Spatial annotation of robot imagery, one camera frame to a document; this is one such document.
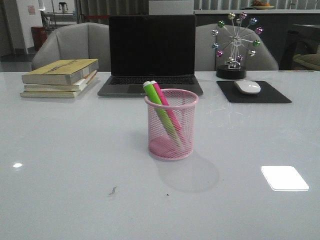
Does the pink highlighter pen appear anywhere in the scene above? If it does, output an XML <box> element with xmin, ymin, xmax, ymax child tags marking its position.
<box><xmin>150</xmin><ymin>80</ymin><xmax>182</xmax><ymax>131</ymax></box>

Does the green highlighter pen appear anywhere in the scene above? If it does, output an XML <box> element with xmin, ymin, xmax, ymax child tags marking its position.
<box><xmin>143</xmin><ymin>81</ymin><xmax>183</xmax><ymax>148</ymax></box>

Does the pink mesh pen holder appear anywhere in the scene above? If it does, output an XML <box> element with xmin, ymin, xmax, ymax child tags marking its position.
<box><xmin>144</xmin><ymin>88</ymin><xmax>199</xmax><ymax>161</ymax></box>

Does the grey laptop black screen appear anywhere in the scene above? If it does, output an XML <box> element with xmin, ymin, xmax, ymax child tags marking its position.
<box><xmin>97</xmin><ymin>14</ymin><xmax>203</xmax><ymax>97</ymax></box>

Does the middle cream book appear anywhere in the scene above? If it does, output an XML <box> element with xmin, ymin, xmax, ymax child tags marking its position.
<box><xmin>24</xmin><ymin>70</ymin><xmax>98</xmax><ymax>92</ymax></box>

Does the cream book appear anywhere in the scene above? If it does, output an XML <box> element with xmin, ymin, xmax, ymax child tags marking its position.
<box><xmin>24</xmin><ymin>70</ymin><xmax>98</xmax><ymax>92</ymax></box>
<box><xmin>20</xmin><ymin>77</ymin><xmax>96</xmax><ymax>99</ymax></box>

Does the right grey armchair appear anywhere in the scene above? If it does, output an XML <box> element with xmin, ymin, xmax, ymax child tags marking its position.
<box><xmin>194</xmin><ymin>23</ymin><xmax>279</xmax><ymax>72</ymax></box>

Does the grey armchair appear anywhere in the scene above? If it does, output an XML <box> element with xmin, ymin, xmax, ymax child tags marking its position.
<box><xmin>194</xmin><ymin>23</ymin><xmax>279</xmax><ymax>72</ymax></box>
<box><xmin>31</xmin><ymin>22</ymin><xmax>111</xmax><ymax>72</ymax></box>

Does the white computer mouse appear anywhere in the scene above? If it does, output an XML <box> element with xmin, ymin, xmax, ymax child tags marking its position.
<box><xmin>234</xmin><ymin>80</ymin><xmax>261</xmax><ymax>95</ymax></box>

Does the left grey armchair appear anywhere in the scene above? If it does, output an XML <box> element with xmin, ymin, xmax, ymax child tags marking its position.
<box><xmin>31</xmin><ymin>22</ymin><xmax>111</xmax><ymax>72</ymax></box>

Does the top yellow book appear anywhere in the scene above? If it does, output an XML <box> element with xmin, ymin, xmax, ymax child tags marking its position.
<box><xmin>21</xmin><ymin>58</ymin><xmax>99</xmax><ymax>85</ymax></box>

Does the black mouse pad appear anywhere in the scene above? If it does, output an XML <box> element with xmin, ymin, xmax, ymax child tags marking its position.
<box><xmin>216</xmin><ymin>80</ymin><xmax>293</xmax><ymax>104</ymax></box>

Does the ferris wheel desk toy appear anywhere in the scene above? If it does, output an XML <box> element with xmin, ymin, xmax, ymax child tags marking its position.
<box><xmin>211</xmin><ymin>11</ymin><xmax>261</xmax><ymax>80</ymax></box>

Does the bottom cream book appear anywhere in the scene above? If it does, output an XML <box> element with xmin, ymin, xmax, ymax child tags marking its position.
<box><xmin>20</xmin><ymin>77</ymin><xmax>96</xmax><ymax>99</ymax></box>

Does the red trash bin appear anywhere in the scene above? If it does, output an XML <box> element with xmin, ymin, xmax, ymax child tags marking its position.
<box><xmin>31</xmin><ymin>26</ymin><xmax>47</xmax><ymax>51</ymax></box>

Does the fruit bowl on counter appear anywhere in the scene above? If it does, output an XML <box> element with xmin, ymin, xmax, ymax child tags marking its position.
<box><xmin>251</xmin><ymin>0</ymin><xmax>274</xmax><ymax>10</ymax></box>

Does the olive cushion far right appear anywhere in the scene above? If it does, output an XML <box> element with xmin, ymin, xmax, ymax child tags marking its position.
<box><xmin>292</xmin><ymin>53</ymin><xmax>320</xmax><ymax>71</ymax></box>

